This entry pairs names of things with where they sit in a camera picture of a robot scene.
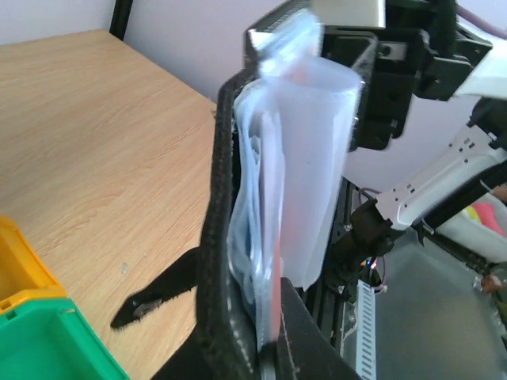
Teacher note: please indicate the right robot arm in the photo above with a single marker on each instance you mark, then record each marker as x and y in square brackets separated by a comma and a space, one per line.
[434, 50]

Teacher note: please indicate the white slotted cable duct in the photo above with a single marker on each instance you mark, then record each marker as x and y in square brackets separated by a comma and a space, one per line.
[365, 332]

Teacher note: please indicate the green bin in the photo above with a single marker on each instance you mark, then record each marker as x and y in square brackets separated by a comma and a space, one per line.
[50, 339]

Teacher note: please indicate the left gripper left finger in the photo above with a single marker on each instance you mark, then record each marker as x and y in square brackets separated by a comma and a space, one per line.
[178, 278]

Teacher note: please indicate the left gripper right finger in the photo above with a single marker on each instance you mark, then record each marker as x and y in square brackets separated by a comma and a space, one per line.
[302, 352]

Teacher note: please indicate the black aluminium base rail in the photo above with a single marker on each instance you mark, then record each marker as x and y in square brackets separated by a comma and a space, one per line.
[331, 300]

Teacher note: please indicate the yellow bin far right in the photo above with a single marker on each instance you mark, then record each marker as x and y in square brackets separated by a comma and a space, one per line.
[24, 277]

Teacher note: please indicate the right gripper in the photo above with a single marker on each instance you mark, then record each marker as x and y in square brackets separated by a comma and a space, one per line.
[397, 64]

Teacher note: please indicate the black leather card holder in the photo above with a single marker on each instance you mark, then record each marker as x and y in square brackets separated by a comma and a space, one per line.
[237, 322]

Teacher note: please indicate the left black frame post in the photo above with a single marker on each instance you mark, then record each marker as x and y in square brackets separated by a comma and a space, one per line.
[120, 17]

